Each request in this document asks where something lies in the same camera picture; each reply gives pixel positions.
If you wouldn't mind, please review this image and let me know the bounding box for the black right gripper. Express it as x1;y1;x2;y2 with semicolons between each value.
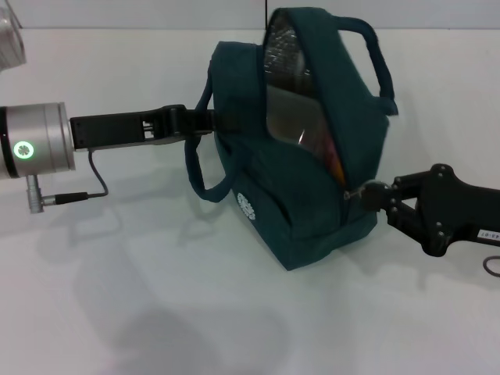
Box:
359;162;500;258

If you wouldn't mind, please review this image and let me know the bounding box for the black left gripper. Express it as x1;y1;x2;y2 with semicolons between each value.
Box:
69;104;245;153

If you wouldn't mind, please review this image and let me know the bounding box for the clear plastic container blue seal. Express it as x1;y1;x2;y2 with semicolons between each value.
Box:
266;83;334;152

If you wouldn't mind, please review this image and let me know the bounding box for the dark teal fabric lunch bag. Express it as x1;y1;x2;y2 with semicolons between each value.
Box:
184;7;400;272

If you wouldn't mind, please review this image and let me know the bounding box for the grey right gripper cable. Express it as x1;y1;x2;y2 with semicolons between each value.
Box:
482;255;500;280

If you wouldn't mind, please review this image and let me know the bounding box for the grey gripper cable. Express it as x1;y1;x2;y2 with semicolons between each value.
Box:
482;255;500;280
24;149;109;216

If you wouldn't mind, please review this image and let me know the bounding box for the grey left gripper cable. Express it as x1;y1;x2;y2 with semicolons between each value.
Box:
24;149;109;216

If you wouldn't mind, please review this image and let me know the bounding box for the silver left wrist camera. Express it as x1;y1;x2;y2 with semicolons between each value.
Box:
0;0;27;76

